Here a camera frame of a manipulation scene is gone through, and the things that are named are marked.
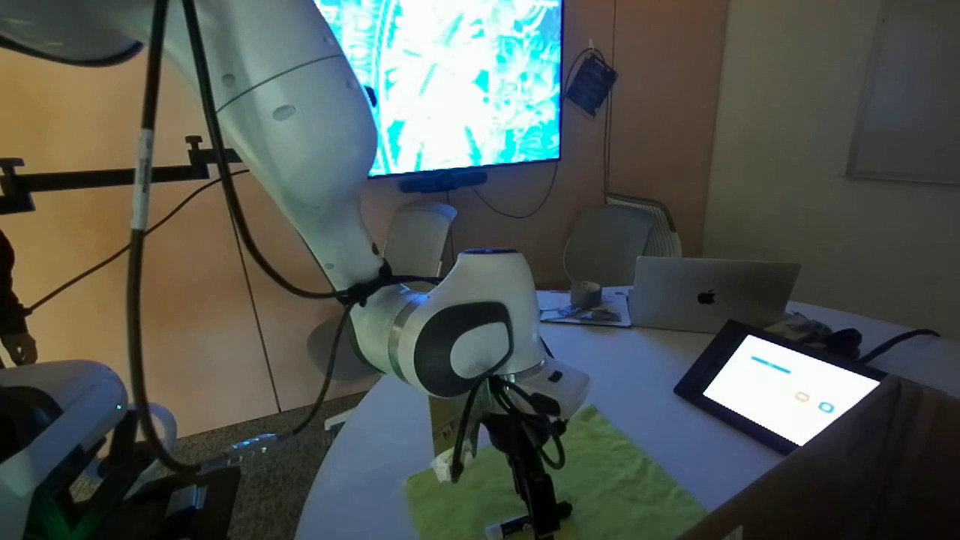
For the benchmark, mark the black tablet with lit screen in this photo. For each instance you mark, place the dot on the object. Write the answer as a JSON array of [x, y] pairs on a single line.
[[790, 391]]

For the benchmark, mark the yellow-green microfibre towel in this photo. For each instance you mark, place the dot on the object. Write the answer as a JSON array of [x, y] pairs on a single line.
[[620, 491]]

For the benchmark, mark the silver laptop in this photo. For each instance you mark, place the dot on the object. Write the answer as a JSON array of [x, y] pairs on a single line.
[[709, 295]]

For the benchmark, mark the gold wrist camera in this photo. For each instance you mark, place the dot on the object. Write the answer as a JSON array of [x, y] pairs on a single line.
[[444, 440]]

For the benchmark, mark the grey tape roll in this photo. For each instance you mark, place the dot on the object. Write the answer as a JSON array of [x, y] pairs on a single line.
[[585, 295]]

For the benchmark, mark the black horizontal stand bar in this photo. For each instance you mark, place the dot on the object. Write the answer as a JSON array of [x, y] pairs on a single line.
[[90, 179]]

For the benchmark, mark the black whiteboard marker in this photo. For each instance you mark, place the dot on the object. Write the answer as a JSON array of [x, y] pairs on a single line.
[[502, 525]]

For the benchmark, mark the black wall mounted device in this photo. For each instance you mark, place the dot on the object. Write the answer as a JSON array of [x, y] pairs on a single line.
[[588, 84]]

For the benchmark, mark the black bar under TV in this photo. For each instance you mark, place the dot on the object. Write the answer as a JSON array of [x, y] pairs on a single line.
[[444, 180]]

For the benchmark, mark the brown cardboard box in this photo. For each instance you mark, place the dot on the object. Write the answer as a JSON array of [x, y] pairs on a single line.
[[879, 469]]

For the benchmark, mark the white robot pedestal cover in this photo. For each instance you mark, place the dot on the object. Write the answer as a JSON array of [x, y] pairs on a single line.
[[70, 399]]

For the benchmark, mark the wall mounted TV screen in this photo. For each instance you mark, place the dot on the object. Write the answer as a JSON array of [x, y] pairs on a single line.
[[460, 80]]

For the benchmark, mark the black cylindrical desk device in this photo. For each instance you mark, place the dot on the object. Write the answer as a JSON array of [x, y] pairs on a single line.
[[840, 343]]

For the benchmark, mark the white paper stack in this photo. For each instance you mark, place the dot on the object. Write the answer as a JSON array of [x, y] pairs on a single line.
[[558, 313]]

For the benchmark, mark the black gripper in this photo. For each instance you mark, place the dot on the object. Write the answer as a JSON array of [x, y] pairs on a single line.
[[521, 429]]

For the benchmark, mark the grey office chair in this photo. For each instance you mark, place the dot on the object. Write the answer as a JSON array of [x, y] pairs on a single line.
[[609, 245]]

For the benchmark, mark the grey framed wall board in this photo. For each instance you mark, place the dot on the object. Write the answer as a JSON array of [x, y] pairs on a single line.
[[911, 91]]

